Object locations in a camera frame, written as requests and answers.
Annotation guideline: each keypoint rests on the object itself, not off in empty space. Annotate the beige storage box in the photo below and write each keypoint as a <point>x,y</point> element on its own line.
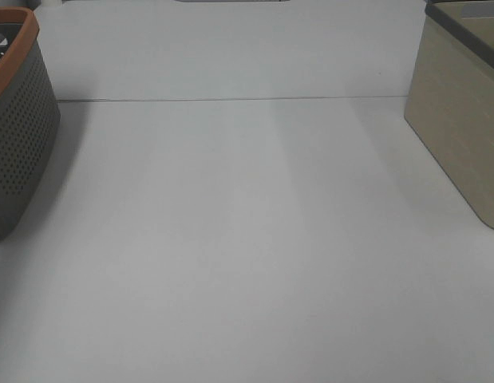
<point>450,105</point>

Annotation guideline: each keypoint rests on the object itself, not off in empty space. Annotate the grey basket with orange rim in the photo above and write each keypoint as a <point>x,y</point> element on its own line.
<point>29,114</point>

